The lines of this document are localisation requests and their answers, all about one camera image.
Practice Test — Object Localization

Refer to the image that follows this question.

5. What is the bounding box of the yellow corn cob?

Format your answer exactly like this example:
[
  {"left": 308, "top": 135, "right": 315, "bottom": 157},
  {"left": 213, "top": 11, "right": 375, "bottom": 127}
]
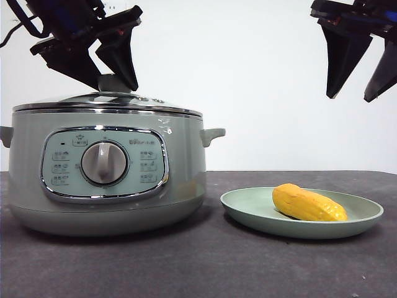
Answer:
[{"left": 272, "top": 183, "right": 349, "bottom": 222}]

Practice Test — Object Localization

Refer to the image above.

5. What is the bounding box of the glass lid with green knob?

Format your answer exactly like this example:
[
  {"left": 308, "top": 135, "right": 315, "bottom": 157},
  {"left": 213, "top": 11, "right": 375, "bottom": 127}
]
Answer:
[{"left": 12, "top": 73, "right": 204, "bottom": 118}]

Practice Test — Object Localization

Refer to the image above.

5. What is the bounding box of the pale green electric steamer pot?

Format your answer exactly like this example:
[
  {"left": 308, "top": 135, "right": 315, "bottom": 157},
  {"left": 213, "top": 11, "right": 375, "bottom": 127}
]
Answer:
[{"left": 0, "top": 110, "right": 226, "bottom": 238}]

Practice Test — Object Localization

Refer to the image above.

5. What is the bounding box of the black cable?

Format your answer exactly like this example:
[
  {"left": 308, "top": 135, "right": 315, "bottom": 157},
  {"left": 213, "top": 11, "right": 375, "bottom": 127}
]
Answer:
[{"left": 0, "top": 0, "right": 45, "bottom": 48}]

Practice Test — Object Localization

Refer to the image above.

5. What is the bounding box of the grey steamer dial knob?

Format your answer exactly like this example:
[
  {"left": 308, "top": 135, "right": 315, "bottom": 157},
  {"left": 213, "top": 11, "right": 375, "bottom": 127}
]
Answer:
[{"left": 80, "top": 141, "right": 129, "bottom": 186}]

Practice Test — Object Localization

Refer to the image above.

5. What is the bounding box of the pale green round plate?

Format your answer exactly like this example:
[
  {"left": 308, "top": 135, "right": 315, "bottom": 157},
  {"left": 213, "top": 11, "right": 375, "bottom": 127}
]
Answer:
[{"left": 220, "top": 186, "right": 385, "bottom": 240}]

